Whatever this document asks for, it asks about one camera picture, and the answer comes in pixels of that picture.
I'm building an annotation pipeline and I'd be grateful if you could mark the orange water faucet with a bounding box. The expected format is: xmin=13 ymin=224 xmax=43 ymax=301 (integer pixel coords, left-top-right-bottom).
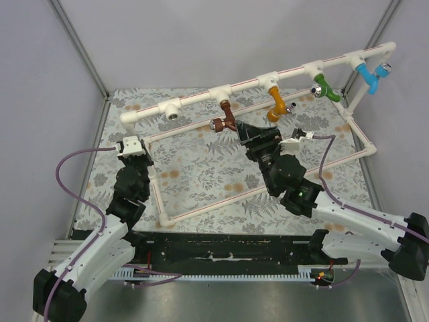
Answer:
xmin=266 ymin=86 xmax=296 ymax=123

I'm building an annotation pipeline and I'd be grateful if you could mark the brown water faucet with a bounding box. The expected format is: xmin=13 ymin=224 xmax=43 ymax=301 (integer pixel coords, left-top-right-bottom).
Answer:
xmin=209 ymin=100 xmax=237 ymax=133

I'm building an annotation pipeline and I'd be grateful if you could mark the white PVC pipe frame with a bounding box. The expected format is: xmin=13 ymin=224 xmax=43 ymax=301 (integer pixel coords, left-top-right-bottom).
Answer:
xmin=119 ymin=40 xmax=398 ymax=229

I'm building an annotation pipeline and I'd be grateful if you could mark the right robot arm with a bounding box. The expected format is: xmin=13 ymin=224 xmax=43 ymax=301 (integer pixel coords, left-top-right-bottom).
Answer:
xmin=235 ymin=121 xmax=428 ymax=281

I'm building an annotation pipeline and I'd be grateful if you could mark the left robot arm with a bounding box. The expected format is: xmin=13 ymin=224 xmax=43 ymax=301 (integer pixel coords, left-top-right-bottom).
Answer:
xmin=33 ymin=136 xmax=155 ymax=321

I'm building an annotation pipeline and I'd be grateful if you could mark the green water faucet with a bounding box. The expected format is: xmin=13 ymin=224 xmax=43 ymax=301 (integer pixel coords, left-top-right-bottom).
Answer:
xmin=310 ymin=73 xmax=341 ymax=103

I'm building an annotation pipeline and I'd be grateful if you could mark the blue water faucet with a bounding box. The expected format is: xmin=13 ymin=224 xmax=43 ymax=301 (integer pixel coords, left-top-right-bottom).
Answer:
xmin=355 ymin=62 xmax=391 ymax=95

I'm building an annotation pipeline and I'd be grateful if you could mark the floral patterned table mat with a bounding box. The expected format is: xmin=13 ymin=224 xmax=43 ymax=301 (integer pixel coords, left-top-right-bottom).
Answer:
xmin=74 ymin=89 xmax=371 ymax=235

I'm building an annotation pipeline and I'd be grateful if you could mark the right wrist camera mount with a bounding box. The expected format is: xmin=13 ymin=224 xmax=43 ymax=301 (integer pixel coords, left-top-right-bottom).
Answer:
xmin=280 ymin=128 xmax=314 ymax=155

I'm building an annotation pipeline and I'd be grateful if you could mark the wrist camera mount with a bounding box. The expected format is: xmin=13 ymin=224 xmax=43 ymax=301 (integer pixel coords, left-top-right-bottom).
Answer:
xmin=280 ymin=128 xmax=314 ymax=155
xmin=116 ymin=136 xmax=147 ymax=158

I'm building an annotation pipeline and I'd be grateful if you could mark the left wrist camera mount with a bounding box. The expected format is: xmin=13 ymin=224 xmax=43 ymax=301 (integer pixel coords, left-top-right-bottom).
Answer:
xmin=116 ymin=136 xmax=147 ymax=158

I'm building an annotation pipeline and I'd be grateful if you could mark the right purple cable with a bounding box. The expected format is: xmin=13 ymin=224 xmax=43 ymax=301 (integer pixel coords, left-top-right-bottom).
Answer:
xmin=311 ymin=134 xmax=429 ymax=288

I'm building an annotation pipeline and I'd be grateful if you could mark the purple cable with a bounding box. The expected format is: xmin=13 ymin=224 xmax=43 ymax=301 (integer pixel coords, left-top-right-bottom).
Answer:
xmin=311 ymin=134 xmax=429 ymax=288
xmin=43 ymin=146 xmax=184 ymax=322

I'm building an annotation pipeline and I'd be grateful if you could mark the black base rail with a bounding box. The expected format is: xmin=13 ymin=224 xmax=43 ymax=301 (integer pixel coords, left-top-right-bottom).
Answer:
xmin=127 ymin=232 xmax=348 ymax=274

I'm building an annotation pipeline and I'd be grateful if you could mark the white slotted cable duct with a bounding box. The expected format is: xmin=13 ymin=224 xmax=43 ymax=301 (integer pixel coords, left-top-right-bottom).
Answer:
xmin=110 ymin=267 xmax=316 ymax=284

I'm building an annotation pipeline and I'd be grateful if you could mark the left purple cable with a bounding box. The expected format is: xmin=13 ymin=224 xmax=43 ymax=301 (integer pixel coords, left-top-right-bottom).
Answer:
xmin=43 ymin=146 xmax=184 ymax=322

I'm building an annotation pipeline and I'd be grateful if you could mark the aluminium frame profile left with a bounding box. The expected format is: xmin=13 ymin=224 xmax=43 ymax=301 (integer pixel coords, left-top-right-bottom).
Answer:
xmin=46 ymin=0 xmax=111 ymax=100

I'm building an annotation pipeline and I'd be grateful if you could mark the aluminium frame profile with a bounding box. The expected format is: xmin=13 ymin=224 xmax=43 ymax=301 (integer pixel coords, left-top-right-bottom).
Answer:
xmin=366 ymin=0 xmax=403 ymax=48
xmin=46 ymin=0 xmax=111 ymax=100

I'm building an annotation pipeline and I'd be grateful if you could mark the aluminium frame profile right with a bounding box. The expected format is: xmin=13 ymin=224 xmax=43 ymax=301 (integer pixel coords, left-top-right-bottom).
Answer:
xmin=366 ymin=0 xmax=403 ymax=48

